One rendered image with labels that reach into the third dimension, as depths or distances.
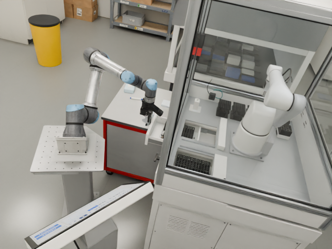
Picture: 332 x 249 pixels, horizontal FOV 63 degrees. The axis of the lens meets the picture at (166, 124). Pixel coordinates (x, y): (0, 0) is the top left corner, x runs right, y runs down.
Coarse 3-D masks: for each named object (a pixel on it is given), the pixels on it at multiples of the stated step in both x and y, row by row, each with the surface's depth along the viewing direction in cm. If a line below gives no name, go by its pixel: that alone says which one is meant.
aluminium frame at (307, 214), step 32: (192, 0) 90; (224, 0) 88; (256, 0) 87; (288, 0) 85; (192, 32) 97; (160, 160) 140; (192, 192) 151; (224, 192) 145; (256, 192) 140; (320, 224) 144
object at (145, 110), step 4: (144, 100) 186; (144, 104) 188; (148, 104) 185; (152, 104) 186; (140, 108) 189; (144, 108) 189; (148, 108) 190; (144, 112) 190; (148, 112) 189; (152, 112) 194
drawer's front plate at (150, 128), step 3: (156, 114) 205; (153, 117) 201; (156, 117) 206; (153, 120) 199; (156, 120) 210; (153, 123) 197; (150, 126) 193; (153, 126) 202; (150, 129) 191; (147, 132) 188; (150, 132) 194; (147, 135) 187; (147, 138) 189; (147, 141) 191
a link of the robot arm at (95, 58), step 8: (88, 48) 184; (96, 48) 190; (88, 56) 180; (96, 56) 179; (96, 64) 181; (104, 64) 176; (112, 64) 175; (112, 72) 174; (120, 72) 171; (128, 72) 167; (128, 80) 167; (136, 80) 173
